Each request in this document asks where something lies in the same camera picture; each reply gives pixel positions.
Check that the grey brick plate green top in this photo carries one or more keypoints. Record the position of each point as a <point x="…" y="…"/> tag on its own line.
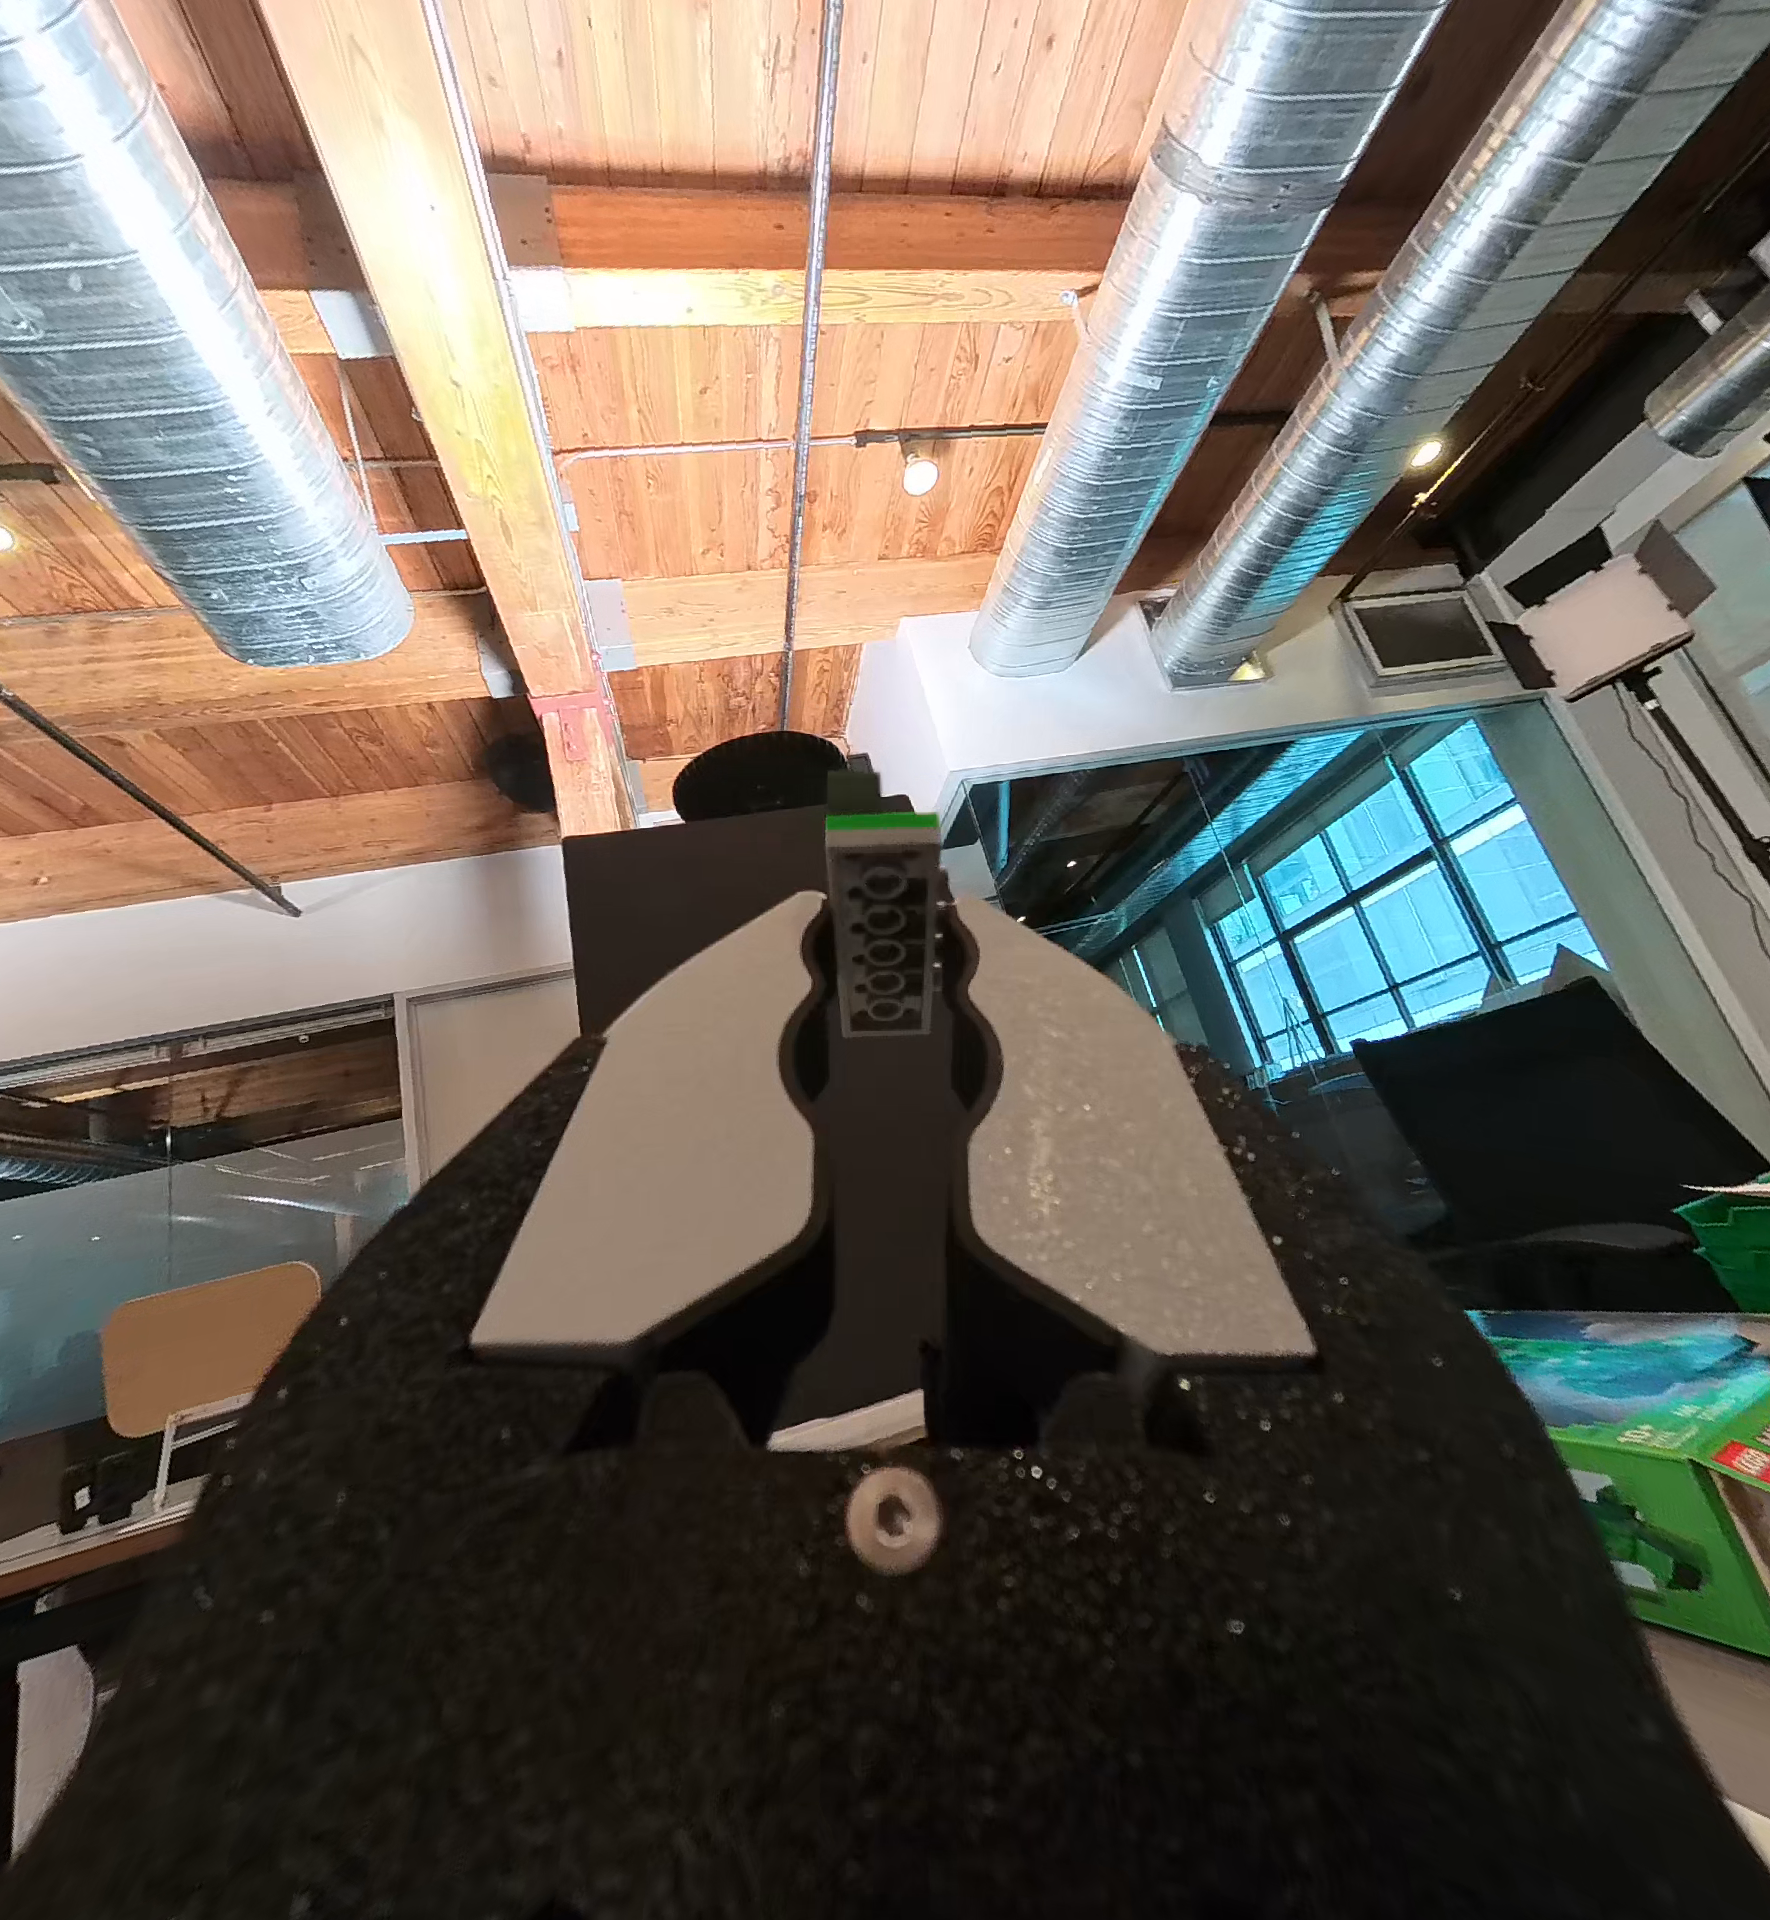
<point x="879" y="930"/>

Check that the black light stand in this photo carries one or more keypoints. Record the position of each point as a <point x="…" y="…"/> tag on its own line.
<point x="1725" y="812"/>

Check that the white wall vent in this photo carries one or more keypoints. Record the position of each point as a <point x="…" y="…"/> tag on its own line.
<point x="1425" y="636"/>

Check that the silver air duct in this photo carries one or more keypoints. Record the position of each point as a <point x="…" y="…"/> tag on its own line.
<point x="1455" y="346"/>
<point x="181" y="391"/>
<point x="1201" y="330"/>

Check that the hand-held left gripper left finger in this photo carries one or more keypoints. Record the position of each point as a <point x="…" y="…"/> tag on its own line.
<point x="660" y="1154"/>

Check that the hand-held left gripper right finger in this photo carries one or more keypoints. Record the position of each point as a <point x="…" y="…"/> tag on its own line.
<point x="1125" y="1185"/>

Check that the plywood chair with white legs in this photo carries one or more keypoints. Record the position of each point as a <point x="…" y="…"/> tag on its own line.
<point x="211" y="1345"/>

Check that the wooden office desk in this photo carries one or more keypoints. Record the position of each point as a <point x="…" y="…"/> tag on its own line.
<point x="44" y="1562"/>

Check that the green brick set box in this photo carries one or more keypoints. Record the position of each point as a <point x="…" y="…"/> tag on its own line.
<point x="1667" y="1499"/>

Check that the large paned window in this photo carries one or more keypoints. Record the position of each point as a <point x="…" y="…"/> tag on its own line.
<point x="1396" y="902"/>

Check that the black fabric chair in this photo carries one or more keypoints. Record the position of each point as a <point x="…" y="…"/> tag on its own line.
<point x="1544" y="1111"/>

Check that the grey ceiling pipe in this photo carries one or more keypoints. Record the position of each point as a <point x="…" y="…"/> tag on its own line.
<point x="811" y="376"/>

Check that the studio light panel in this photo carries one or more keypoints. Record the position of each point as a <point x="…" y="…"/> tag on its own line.
<point x="1604" y="623"/>

